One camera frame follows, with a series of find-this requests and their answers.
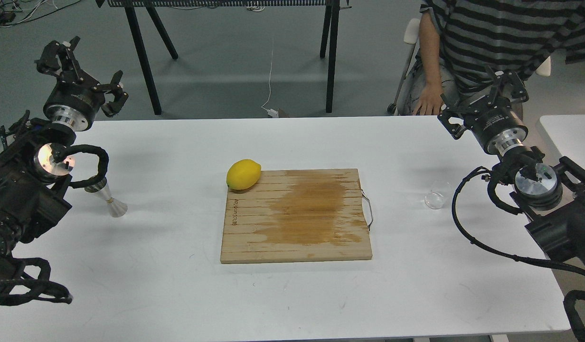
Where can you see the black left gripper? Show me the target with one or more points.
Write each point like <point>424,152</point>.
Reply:
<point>76,98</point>

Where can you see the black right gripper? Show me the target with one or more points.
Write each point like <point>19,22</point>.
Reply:
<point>491,119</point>

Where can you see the small clear glass cup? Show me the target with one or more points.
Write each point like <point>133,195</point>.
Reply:
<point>439,194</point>

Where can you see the steel double jigger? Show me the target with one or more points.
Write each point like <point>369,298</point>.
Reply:
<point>102,190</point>

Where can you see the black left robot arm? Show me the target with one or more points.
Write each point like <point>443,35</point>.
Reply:
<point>40,161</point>

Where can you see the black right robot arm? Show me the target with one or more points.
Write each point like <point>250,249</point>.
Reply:
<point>551,197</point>

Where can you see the person in striped shirt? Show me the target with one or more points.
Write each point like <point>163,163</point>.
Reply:
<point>459,38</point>

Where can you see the white office chair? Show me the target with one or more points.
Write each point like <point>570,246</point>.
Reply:
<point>411,39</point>

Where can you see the white side table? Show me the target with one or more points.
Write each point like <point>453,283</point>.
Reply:
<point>564,135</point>

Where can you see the yellow lemon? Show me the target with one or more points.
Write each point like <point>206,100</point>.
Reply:
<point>243,174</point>

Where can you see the wooden cutting board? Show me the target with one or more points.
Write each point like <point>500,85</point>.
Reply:
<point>297,216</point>

